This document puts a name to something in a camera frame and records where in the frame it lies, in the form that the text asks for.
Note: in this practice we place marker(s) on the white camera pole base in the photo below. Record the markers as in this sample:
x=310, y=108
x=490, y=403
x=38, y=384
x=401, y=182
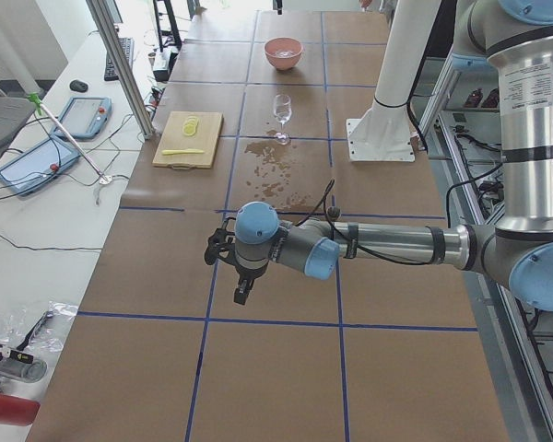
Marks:
x=383, y=132

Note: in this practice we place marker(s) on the near blue teach pendant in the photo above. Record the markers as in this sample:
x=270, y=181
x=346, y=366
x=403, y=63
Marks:
x=36, y=167

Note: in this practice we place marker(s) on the bamboo cutting board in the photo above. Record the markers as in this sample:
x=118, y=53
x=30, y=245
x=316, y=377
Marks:
x=206, y=138

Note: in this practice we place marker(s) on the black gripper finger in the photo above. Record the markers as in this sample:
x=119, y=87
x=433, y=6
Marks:
x=241, y=293
x=249, y=284

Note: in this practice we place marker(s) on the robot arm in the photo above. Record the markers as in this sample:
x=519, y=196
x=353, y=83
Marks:
x=516, y=38

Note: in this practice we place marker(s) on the metal rod green tip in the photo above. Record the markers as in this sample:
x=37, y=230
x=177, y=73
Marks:
x=103, y=179

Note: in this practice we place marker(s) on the clear wine glass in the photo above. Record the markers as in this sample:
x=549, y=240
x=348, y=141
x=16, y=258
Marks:
x=282, y=112

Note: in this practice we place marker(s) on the yellow plastic knife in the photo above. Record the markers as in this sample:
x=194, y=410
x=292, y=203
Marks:
x=187, y=151

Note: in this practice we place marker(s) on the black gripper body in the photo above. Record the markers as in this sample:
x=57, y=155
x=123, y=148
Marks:
x=249, y=273

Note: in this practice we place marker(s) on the clear plastic bag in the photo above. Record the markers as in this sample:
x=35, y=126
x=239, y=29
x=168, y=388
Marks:
x=41, y=327

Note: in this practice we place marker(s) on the pink bowl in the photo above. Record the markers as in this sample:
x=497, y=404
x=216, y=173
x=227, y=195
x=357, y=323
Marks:
x=283, y=64

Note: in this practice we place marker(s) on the far blue teach pendant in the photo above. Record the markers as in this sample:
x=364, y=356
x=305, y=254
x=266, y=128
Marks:
x=84, y=117

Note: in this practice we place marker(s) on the black computer mouse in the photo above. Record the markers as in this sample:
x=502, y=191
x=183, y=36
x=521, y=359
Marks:
x=78, y=86

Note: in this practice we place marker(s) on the aluminium frame post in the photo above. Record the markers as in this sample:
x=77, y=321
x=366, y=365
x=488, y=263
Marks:
x=104, y=23

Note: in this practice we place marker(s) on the blue teach pendant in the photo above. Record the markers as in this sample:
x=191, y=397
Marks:
x=84, y=117
x=36, y=167

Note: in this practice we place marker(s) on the clear bottle yellow label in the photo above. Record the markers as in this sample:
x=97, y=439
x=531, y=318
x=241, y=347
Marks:
x=21, y=366

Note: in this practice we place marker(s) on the red fire extinguisher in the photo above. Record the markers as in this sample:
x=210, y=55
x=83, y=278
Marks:
x=17, y=411

